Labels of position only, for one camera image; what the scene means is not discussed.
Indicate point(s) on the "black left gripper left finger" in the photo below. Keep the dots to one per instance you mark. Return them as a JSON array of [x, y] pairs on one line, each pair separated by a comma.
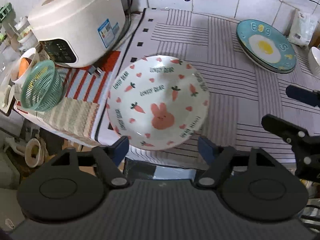
[[107, 159]]

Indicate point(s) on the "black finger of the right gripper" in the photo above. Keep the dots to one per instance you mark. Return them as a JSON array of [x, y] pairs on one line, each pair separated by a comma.
[[304, 146]]

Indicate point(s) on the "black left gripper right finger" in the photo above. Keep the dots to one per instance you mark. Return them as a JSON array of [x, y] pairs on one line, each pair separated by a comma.
[[219, 160]]

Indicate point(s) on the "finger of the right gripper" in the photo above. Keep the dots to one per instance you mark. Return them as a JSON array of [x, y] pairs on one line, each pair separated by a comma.
[[309, 97]]

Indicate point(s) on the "white ribbed bowl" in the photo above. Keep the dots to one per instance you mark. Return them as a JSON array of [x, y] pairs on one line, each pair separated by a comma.
[[314, 61]]

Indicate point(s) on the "blue fried egg plate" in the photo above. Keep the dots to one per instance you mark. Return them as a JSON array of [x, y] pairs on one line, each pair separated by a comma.
[[267, 43]]

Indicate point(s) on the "pink bunny carrot plate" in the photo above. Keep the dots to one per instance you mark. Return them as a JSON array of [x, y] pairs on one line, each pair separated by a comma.
[[158, 102]]

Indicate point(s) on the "red striped cloth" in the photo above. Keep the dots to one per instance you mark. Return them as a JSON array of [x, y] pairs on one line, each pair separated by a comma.
[[77, 115]]

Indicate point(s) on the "striped white table cover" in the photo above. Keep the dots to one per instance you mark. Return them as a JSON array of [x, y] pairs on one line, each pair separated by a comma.
[[241, 93]]

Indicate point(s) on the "white plastic salt bag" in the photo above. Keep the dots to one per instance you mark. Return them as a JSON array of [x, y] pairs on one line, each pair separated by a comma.
[[302, 28]]

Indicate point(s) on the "green plastic basket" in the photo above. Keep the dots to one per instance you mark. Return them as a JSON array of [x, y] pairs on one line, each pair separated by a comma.
[[43, 88]]

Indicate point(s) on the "white cup with orange item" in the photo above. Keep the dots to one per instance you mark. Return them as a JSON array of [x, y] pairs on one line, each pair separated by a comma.
[[21, 70]]

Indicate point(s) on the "white rice cooker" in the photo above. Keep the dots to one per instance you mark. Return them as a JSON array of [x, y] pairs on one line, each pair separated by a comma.
[[77, 33]]

